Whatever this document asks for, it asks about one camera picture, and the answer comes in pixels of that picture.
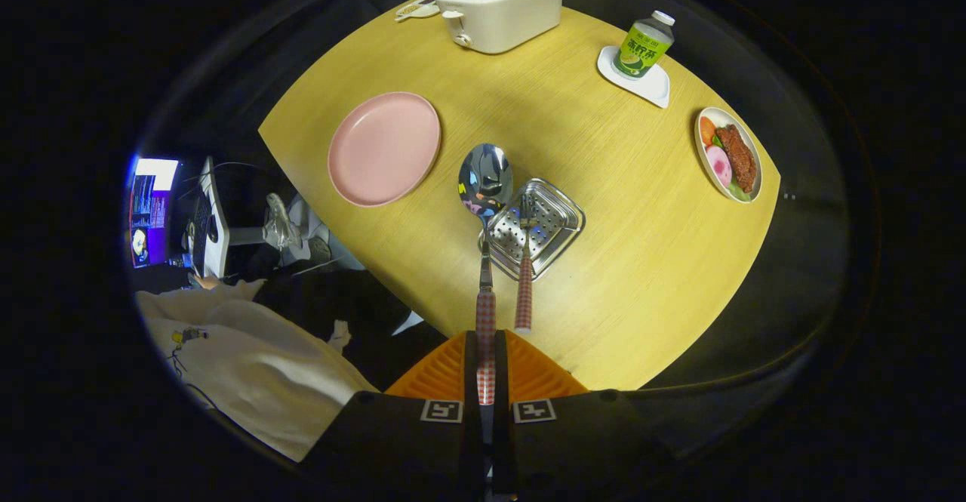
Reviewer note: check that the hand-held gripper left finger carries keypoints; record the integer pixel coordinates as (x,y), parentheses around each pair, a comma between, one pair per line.
(469,381)

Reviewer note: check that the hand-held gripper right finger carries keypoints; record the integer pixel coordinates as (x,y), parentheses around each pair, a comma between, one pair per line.
(502,381)

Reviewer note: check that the perforated metal basket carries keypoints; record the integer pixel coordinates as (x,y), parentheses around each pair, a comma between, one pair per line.
(562,223)

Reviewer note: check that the white cloth garment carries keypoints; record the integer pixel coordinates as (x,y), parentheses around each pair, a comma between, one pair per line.
(264,374)

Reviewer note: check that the clear plastic bag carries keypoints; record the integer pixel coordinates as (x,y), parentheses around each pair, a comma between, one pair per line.
(283,223)

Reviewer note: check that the pink plate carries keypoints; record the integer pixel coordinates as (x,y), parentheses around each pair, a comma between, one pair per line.
(385,147)

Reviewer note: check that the white framed screen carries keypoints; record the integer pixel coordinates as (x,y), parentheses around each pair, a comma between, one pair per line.
(215,223)

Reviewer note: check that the white plate of food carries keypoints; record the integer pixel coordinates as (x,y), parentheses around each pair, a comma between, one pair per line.
(732,158)

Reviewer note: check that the white coaster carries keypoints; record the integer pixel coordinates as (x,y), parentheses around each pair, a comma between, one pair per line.
(653,88)

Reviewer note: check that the white toaster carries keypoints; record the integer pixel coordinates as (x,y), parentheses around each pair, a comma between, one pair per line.
(506,23)

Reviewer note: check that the lit computer monitor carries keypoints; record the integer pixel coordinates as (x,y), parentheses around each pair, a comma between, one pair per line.
(153,211)

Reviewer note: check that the green label drink bottle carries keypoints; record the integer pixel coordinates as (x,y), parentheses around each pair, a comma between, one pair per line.
(641,47)

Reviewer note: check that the white divided sauce dish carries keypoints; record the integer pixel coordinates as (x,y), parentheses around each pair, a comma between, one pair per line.
(416,10)

